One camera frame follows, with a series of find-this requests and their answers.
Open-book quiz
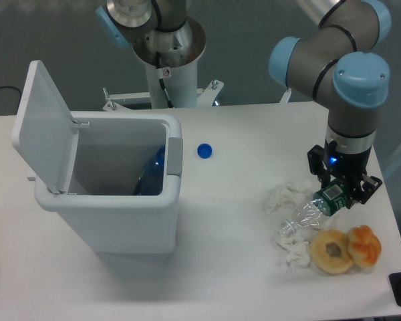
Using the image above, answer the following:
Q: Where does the ring doughnut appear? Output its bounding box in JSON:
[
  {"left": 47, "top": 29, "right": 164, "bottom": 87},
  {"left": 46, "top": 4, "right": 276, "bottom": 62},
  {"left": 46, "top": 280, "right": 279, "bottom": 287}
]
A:
[{"left": 309, "top": 229, "right": 354, "bottom": 274}]

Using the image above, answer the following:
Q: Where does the clear green label plastic bottle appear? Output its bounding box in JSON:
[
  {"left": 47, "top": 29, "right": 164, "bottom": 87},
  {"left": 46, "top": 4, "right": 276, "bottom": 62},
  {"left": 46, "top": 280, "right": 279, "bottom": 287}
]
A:
[{"left": 279, "top": 179, "right": 349, "bottom": 237}]

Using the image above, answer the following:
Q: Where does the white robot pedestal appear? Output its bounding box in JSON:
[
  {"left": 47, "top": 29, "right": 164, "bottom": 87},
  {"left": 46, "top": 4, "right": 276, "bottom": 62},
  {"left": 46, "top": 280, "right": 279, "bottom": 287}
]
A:
[{"left": 103, "top": 60, "right": 224, "bottom": 111}]

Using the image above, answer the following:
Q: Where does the lower crumpled white tissue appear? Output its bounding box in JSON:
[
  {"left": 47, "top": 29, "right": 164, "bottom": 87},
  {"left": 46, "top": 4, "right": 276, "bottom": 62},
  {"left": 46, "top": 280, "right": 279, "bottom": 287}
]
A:
[{"left": 275, "top": 231, "right": 311, "bottom": 272}]

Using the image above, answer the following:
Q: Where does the upper crumpled white tissue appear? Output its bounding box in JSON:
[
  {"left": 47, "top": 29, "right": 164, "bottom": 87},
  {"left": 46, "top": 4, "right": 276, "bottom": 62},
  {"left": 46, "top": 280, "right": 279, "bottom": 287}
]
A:
[{"left": 264, "top": 180, "right": 313, "bottom": 216}]

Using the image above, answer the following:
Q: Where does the blue bottle cap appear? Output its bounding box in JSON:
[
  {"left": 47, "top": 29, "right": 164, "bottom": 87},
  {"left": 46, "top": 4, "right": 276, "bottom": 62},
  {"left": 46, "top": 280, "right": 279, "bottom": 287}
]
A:
[{"left": 196, "top": 143, "right": 213, "bottom": 159}]

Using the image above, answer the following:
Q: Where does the orange glazed bun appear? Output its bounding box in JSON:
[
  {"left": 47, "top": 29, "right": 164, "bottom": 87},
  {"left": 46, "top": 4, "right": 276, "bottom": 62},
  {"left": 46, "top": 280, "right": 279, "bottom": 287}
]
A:
[{"left": 347, "top": 225, "right": 382, "bottom": 268}]

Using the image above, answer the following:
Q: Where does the blue bottle in can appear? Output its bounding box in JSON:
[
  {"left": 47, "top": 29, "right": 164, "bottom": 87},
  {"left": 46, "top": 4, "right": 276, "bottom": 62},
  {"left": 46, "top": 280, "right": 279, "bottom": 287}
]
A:
[{"left": 133, "top": 146, "right": 165, "bottom": 196}]

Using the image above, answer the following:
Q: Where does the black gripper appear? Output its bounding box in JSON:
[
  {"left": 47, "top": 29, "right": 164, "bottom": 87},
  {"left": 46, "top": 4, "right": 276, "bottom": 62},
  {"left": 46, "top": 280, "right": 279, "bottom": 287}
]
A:
[{"left": 307, "top": 138, "right": 383, "bottom": 209}]

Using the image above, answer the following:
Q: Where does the crumpled white tissue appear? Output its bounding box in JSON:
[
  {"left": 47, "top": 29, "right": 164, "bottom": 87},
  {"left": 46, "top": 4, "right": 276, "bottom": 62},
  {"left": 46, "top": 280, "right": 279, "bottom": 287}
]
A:
[
  {"left": 264, "top": 180, "right": 313, "bottom": 216},
  {"left": 275, "top": 231, "right": 311, "bottom": 272}
]

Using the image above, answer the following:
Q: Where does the white trash can lid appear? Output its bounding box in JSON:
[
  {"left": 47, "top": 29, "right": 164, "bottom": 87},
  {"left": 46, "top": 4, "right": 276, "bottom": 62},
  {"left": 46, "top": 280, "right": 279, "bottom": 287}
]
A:
[{"left": 11, "top": 60, "right": 79, "bottom": 194}]

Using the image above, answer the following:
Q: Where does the white trash can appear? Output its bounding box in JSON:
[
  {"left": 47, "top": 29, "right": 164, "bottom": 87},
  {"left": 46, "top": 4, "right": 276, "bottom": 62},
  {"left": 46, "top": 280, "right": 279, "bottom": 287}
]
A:
[{"left": 34, "top": 112, "right": 183, "bottom": 254}]

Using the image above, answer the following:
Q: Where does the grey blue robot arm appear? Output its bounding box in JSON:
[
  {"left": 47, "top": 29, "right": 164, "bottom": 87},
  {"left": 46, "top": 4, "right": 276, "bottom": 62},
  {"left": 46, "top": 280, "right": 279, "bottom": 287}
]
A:
[{"left": 96, "top": 1, "right": 392, "bottom": 207}]

